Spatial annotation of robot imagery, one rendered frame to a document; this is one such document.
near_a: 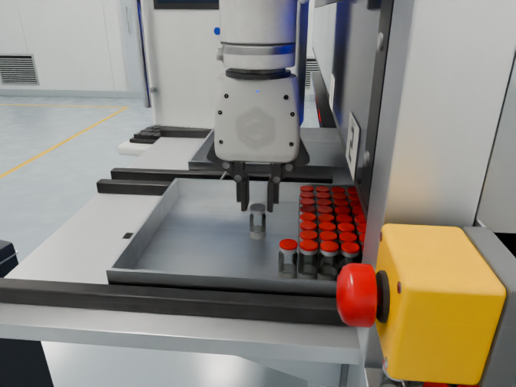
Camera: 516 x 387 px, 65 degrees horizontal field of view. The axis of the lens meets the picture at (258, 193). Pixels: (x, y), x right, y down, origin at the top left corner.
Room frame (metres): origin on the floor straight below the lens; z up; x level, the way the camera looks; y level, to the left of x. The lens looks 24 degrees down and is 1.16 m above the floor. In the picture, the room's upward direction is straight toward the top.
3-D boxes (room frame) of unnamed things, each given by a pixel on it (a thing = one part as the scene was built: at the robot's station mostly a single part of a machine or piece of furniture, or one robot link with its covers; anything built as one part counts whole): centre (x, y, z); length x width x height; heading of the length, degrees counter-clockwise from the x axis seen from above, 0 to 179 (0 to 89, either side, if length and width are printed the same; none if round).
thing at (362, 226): (0.46, -0.13, 0.90); 0.18 x 0.02 x 0.05; 175
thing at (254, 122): (0.48, 0.00, 1.05); 0.10 x 0.07 x 0.11; 84
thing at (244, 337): (0.64, 0.03, 0.87); 0.70 x 0.48 x 0.02; 174
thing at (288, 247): (0.39, -0.03, 0.91); 0.02 x 0.02 x 0.05
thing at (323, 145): (0.81, -0.05, 0.90); 0.34 x 0.26 x 0.04; 84
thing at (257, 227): (0.48, 0.00, 0.90); 0.02 x 0.02 x 0.04
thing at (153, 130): (1.19, 0.17, 0.82); 0.40 x 0.14 x 0.02; 77
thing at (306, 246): (0.46, -0.06, 0.91); 0.18 x 0.02 x 0.05; 174
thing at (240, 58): (0.48, 0.00, 1.12); 0.09 x 0.08 x 0.03; 84
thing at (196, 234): (0.47, -0.02, 0.90); 0.34 x 0.26 x 0.04; 84
